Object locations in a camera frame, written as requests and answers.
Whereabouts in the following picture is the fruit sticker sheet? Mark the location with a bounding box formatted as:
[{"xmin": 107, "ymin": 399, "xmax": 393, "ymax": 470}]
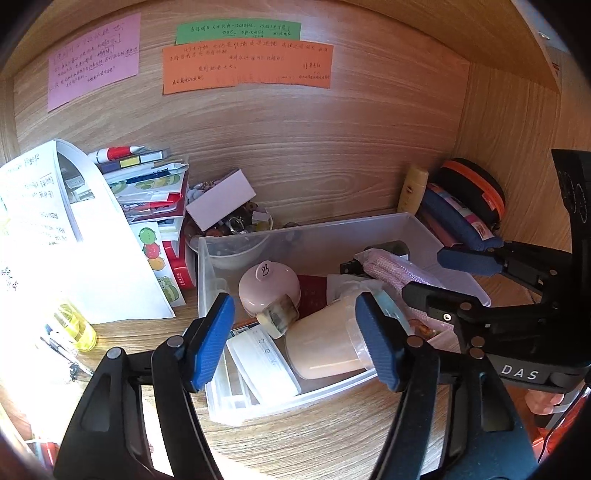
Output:
[{"xmin": 137, "ymin": 220, "xmax": 186, "ymax": 306}]

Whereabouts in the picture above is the yellow liquid bottle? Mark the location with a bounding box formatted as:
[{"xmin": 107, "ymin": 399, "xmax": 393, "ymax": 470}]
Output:
[{"xmin": 50, "ymin": 299, "xmax": 98, "ymax": 353}]

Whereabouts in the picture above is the red card holder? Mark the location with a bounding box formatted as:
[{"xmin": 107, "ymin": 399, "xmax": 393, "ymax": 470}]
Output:
[{"xmin": 295, "ymin": 274, "xmax": 331, "ymax": 320}]

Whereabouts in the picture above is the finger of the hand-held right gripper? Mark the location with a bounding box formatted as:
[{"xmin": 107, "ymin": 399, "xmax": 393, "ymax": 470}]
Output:
[
  {"xmin": 437, "ymin": 241, "xmax": 512, "ymax": 278},
  {"xmin": 401, "ymin": 281, "xmax": 491, "ymax": 325}
]

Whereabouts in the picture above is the red cardboard box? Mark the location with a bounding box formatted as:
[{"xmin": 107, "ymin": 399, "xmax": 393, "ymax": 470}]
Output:
[{"xmin": 163, "ymin": 239, "xmax": 199, "ymax": 290}]

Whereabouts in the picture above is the red white marker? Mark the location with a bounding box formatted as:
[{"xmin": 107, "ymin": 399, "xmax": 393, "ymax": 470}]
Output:
[{"xmin": 88, "ymin": 144, "xmax": 153, "ymax": 164}]

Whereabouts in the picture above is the blue pencil case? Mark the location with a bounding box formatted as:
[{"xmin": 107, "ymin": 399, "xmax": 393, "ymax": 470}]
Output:
[{"xmin": 417, "ymin": 183, "xmax": 504, "ymax": 253}]

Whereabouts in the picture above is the person's right hand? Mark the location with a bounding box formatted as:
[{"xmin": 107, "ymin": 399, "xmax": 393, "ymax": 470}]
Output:
[{"xmin": 526, "ymin": 389, "xmax": 575, "ymax": 417}]

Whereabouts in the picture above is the pink paper note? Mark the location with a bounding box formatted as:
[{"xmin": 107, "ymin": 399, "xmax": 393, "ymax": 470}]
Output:
[{"xmin": 47, "ymin": 12, "xmax": 142, "ymax": 113}]

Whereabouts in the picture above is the bundle of dark pens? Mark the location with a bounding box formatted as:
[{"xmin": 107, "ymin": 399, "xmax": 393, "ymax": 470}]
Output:
[{"xmin": 39, "ymin": 336, "xmax": 94, "ymax": 378}]

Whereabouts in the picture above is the green paper note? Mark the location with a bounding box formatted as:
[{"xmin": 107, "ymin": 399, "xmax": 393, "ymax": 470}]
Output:
[{"xmin": 174, "ymin": 21, "xmax": 302, "ymax": 45}]

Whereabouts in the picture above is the orange paper note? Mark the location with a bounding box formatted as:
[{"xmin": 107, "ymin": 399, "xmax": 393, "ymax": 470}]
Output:
[{"xmin": 161, "ymin": 40, "xmax": 334, "ymax": 96}]

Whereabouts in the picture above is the stack of booklets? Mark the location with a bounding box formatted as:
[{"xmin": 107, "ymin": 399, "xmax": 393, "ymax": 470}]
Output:
[{"xmin": 95, "ymin": 148, "xmax": 191, "ymax": 232}]

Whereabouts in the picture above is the white cardboard box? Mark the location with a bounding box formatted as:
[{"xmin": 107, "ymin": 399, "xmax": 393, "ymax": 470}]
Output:
[{"xmin": 185, "ymin": 169, "xmax": 257, "ymax": 230}]

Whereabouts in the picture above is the pink round jar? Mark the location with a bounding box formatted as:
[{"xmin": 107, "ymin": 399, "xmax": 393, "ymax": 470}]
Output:
[{"xmin": 238, "ymin": 263, "xmax": 302, "ymax": 320}]

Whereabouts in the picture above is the clear plastic storage bin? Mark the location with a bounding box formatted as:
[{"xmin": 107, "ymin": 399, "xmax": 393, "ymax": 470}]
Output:
[{"xmin": 197, "ymin": 213, "xmax": 492, "ymax": 426}]

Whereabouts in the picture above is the black orange zip case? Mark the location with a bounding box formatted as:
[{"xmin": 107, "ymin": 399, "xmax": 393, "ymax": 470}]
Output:
[{"xmin": 436, "ymin": 158, "xmax": 507, "ymax": 228}]

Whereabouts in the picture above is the wooden desktop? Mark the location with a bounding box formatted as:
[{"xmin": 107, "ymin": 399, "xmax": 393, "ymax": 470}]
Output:
[{"xmin": 0, "ymin": 203, "xmax": 546, "ymax": 480}]

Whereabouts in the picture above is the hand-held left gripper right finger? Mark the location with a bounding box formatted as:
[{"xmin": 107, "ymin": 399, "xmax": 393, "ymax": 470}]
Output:
[{"xmin": 354, "ymin": 292, "xmax": 539, "ymax": 480}]

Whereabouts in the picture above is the pink knitted cord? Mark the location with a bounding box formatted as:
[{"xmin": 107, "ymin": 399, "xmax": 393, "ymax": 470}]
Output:
[{"xmin": 362, "ymin": 248, "xmax": 445, "ymax": 325}]

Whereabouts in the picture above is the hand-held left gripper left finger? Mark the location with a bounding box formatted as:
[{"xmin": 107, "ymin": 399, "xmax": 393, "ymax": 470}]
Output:
[{"xmin": 54, "ymin": 292, "xmax": 236, "ymax": 480}]

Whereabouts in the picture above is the clear tape roll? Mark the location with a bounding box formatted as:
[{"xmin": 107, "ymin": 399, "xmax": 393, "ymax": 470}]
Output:
[{"xmin": 256, "ymin": 295, "xmax": 301, "ymax": 339}]

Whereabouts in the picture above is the small bowl of trinkets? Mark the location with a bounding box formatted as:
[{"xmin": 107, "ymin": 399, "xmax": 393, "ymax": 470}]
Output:
[{"xmin": 184, "ymin": 217, "xmax": 274, "ymax": 271}]

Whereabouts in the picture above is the white printed paper sheet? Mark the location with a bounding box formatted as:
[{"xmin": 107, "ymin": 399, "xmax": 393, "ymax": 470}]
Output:
[{"xmin": 0, "ymin": 139, "xmax": 177, "ymax": 325}]

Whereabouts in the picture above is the wooden shelf board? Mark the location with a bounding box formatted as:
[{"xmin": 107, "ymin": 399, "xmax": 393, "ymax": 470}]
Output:
[{"xmin": 485, "ymin": 0, "xmax": 564, "ymax": 95}]

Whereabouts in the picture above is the yellow lotion tube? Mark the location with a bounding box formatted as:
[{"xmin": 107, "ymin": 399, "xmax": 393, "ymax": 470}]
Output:
[{"xmin": 396, "ymin": 165, "xmax": 430, "ymax": 216}]

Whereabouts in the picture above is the white plastic cup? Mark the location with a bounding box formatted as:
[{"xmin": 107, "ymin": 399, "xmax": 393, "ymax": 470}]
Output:
[{"xmin": 284, "ymin": 301, "xmax": 385, "ymax": 380}]

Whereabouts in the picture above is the dark dropper bottle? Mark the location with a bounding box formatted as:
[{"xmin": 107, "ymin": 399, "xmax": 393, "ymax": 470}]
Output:
[{"xmin": 340, "ymin": 240, "xmax": 411, "ymax": 278}]

